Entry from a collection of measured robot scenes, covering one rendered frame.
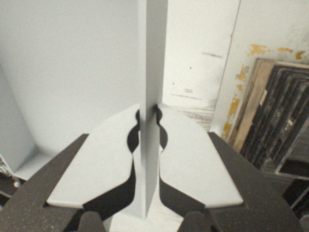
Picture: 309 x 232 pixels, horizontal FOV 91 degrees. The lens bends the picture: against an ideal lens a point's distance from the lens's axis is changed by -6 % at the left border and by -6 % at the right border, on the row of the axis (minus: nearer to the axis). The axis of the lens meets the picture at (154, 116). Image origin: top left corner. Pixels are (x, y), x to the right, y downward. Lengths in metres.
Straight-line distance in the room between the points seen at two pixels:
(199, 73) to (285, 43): 0.87
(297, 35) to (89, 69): 1.25
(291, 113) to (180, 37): 0.60
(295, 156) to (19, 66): 1.06
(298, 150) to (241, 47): 0.67
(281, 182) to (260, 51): 0.85
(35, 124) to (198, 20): 0.42
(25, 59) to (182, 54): 0.38
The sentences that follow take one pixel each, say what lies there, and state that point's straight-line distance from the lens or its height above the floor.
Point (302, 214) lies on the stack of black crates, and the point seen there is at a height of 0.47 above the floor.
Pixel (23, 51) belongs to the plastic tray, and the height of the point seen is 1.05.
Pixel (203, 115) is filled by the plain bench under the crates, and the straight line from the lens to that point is 0.56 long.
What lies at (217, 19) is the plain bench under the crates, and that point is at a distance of 0.49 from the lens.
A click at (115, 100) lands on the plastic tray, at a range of 0.17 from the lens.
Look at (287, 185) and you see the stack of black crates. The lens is 1.39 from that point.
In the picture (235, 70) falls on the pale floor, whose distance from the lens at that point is 1.25.
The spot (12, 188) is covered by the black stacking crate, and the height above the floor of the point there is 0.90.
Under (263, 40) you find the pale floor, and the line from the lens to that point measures 1.25.
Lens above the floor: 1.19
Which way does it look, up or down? 56 degrees down
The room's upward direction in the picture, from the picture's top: 154 degrees counter-clockwise
